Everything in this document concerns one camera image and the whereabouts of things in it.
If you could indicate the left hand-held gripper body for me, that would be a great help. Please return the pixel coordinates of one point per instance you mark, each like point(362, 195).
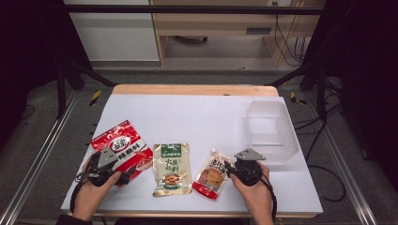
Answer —
point(103, 173)

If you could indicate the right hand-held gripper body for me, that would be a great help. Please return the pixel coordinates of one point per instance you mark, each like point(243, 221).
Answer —
point(248, 172)

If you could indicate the small spouted sauce pouch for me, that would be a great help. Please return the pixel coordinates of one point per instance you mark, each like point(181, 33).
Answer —
point(211, 176)

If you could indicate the red seasoning packet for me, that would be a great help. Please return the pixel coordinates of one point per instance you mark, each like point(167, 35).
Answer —
point(125, 137)

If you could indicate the beige green seasoning packet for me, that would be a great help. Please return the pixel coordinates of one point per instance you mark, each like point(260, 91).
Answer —
point(172, 170)

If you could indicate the person's right hand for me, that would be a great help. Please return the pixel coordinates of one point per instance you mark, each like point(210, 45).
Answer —
point(255, 193)

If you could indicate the person's left hand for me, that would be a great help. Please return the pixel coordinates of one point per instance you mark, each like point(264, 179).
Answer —
point(90, 200)

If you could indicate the clear plastic container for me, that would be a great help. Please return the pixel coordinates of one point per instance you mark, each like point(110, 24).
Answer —
point(272, 131)

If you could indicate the white table cover sheet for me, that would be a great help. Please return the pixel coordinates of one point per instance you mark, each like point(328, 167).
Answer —
point(194, 118)

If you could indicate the yellow black tape piece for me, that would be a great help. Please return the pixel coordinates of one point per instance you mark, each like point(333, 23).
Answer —
point(95, 97)
point(294, 97)

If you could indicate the black metal stand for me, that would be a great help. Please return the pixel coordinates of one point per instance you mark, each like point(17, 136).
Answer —
point(61, 93)
point(321, 93)

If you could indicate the white cabinet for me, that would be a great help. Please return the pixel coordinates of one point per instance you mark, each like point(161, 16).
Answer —
point(115, 34)

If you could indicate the light wooden desk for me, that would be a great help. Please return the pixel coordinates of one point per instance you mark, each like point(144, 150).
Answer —
point(219, 22)

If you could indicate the black curtain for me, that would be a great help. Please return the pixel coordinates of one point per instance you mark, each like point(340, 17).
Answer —
point(28, 47)
point(366, 62)

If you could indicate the aluminium rail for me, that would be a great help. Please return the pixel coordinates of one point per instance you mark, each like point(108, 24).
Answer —
point(350, 175)
point(34, 162)

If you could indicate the black horizontal frame bar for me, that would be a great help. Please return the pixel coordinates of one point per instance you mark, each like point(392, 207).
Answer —
point(187, 9)

